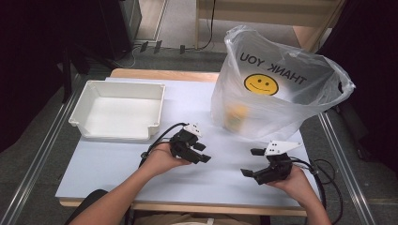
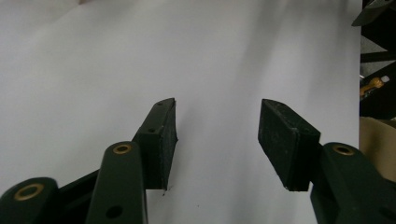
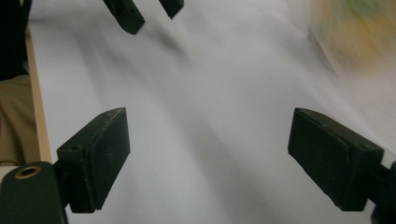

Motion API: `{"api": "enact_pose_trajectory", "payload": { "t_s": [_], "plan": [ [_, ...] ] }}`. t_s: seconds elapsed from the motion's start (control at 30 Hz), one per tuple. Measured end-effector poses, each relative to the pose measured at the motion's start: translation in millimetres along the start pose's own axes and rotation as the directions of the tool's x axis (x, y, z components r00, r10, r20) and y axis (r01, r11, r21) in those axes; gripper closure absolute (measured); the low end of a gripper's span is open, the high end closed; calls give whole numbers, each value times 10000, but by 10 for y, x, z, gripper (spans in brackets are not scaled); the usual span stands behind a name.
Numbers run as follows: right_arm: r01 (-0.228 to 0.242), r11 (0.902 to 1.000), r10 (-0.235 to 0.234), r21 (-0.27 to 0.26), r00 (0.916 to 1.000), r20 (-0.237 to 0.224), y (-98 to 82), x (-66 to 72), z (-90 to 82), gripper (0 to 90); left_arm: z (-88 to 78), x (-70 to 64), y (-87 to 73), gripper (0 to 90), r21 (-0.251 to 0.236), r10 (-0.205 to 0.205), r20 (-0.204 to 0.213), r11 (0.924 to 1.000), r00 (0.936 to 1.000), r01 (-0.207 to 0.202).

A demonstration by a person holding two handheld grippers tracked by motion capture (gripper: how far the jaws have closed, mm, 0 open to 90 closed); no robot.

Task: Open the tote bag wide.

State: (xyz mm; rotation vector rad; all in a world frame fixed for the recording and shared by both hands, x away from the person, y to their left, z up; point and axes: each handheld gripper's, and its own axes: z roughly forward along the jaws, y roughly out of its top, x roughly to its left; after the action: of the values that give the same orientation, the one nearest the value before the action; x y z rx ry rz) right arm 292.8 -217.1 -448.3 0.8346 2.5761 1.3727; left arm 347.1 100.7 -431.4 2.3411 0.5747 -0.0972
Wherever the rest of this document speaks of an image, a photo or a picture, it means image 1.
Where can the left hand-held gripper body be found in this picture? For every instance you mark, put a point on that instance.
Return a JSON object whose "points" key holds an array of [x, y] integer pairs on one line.
{"points": [[183, 140]]}

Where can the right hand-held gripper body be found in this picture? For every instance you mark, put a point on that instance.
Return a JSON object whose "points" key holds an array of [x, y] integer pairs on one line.
{"points": [[277, 167]]}

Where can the yellow drink carton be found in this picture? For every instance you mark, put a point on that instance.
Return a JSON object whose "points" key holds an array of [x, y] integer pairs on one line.
{"points": [[236, 117]]}

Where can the clear smiley plastic bag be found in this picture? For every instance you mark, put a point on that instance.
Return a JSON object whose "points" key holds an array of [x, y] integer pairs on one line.
{"points": [[281, 106]]}

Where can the person's right hand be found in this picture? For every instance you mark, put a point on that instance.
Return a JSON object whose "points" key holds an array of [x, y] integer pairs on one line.
{"points": [[295, 187]]}

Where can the person's left hand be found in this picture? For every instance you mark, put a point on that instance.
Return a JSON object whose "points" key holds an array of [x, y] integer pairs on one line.
{"points": [[161, 159]]}

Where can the white table mat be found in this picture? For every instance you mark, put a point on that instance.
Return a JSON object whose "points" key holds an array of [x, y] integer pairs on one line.
{"points": [[125, 168]]}

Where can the white plastic bin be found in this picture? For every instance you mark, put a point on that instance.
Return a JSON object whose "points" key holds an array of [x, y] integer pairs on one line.
{"points": [[120, 112]]}

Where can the wooden table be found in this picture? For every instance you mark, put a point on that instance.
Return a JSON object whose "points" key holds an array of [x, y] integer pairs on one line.
{"points": [[162, 75]]}

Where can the black cabinet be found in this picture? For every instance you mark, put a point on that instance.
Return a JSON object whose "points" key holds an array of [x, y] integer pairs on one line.
{"points": [[119, 25]]}

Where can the black metal stand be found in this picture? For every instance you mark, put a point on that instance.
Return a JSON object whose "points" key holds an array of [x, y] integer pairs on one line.
{"points": [[67, 75]]}

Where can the dark curtain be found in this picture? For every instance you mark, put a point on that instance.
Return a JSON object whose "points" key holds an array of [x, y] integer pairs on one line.
{"points": [[372, 62], [31, 62]]}

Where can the silver metal floor rail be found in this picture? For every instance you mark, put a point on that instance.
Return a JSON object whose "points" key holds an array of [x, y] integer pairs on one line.
{"points": [[40, 153], [344, 165]]}

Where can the light wooden shelf frame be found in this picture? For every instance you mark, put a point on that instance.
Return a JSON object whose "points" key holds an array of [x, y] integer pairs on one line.
{"points": [[269, 12]]}

